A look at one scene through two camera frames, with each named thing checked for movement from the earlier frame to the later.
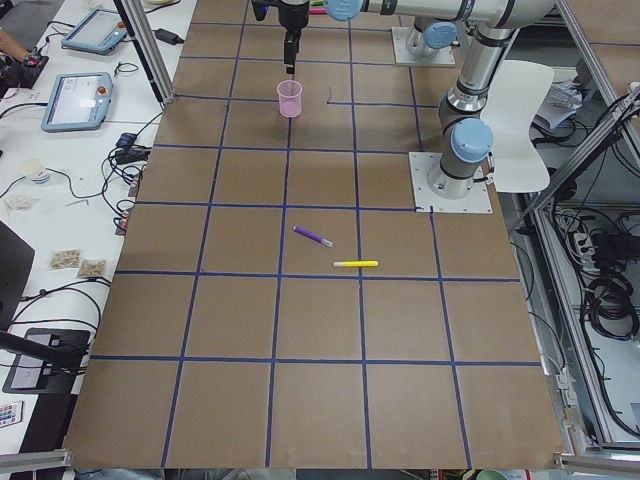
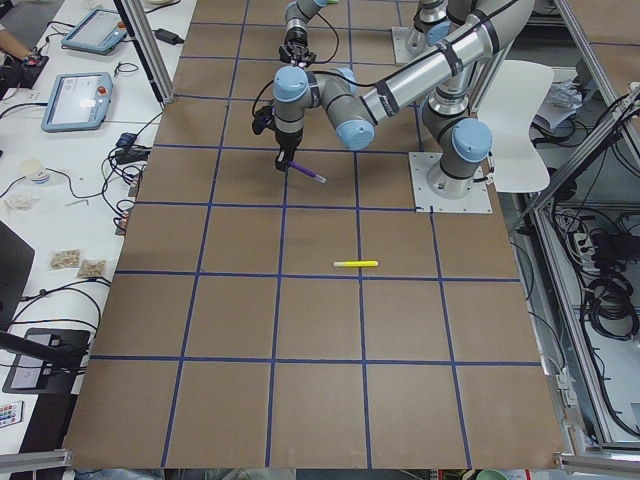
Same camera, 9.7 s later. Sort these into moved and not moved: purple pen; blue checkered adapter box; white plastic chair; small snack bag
Moved: purple pen
Not moved: small snack bag; white plastic chair; blue checkered adapter box
